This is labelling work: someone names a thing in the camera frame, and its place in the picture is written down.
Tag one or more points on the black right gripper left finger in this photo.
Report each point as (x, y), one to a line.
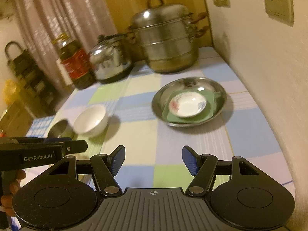
(105, 168)

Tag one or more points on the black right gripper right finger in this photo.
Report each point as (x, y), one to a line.
(202, 168)

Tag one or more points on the white ceramic floral bowl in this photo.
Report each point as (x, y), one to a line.
(92, 121)

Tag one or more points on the green square plastic plate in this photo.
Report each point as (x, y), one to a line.
(211, 109)

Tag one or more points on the small steel round container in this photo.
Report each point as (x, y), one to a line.
(62, 129)

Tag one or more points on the small floral ceramic saucer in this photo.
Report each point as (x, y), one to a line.
(187, 104)

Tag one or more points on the left hand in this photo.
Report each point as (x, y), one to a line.
(7, 200)

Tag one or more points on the cardboard box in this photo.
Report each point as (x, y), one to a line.
(16, 121)

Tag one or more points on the blue patterned cloth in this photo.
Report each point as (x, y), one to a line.
(40, 126)

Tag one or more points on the checkered tablecloth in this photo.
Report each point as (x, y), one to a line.
(251, 190)

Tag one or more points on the yellow plastic bag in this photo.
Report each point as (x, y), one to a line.
(10, 92)

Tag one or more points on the large stainless steel dish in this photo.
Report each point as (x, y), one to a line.
(160, 98)

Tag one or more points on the cooking oil bottle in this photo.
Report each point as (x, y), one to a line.
(76, 61)

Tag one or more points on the stainless steel kettle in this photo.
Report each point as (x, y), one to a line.
(110, 58)

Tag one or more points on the stainless steel steamer pot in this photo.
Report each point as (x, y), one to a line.
(167, 35)

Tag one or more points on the pink curtain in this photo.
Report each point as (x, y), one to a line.
(42, 21)

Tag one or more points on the wall socket plate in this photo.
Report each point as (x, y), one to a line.
(280, 10)

